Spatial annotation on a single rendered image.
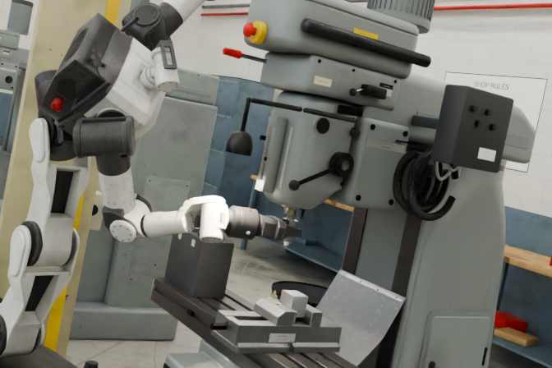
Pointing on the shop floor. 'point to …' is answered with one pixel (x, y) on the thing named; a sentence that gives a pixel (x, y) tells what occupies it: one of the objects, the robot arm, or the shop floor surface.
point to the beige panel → (59, 34)
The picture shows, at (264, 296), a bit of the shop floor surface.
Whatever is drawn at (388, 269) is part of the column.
